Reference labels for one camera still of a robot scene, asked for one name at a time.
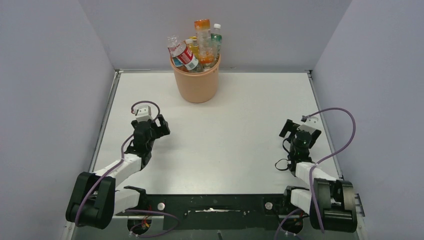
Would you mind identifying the red white label bottle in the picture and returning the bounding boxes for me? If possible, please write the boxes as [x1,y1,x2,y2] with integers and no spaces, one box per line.
[167,34,188,72]

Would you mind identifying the dark green label bottle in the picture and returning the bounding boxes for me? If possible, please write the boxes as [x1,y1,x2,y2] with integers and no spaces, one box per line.
[184,38,200,60]

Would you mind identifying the red green label bottle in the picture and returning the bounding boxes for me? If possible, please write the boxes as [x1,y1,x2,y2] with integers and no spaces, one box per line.
[173,41,204,73]

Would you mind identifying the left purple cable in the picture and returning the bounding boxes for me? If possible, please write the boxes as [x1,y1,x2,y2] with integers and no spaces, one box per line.
[74,100,181,239]

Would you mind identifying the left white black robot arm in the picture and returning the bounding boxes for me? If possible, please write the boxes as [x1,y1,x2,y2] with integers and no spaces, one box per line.
[65,113,171,229]

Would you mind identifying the orange drink bottle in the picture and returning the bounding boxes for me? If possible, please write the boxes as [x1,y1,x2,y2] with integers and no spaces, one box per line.
[194,19,215,69]

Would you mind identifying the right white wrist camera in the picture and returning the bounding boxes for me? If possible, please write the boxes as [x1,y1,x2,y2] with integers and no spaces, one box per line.
[297,116,321,134]

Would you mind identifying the orange plastic bin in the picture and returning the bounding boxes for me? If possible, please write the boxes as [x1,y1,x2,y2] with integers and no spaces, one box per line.
[169,55,222,104]

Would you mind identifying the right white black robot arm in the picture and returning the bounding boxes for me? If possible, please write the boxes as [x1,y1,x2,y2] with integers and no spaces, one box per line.
[279,117,358,233]

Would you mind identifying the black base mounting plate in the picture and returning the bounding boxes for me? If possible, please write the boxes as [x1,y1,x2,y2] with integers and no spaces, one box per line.
[126,194,309,237]

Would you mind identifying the aluminium frame rail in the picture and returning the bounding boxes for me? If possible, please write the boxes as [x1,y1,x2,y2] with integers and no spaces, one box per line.
[66,193,365,220]

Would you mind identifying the green label clear bottle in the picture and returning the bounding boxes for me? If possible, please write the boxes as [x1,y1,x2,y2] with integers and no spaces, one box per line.
[211,23,222,63]

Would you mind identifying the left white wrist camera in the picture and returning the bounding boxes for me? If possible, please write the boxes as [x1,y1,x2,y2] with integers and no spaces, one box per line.
[134,105,154,123]

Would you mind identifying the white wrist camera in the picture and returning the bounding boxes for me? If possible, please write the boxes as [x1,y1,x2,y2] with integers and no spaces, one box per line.
[134,105,154,123]
[297,116,321,134]

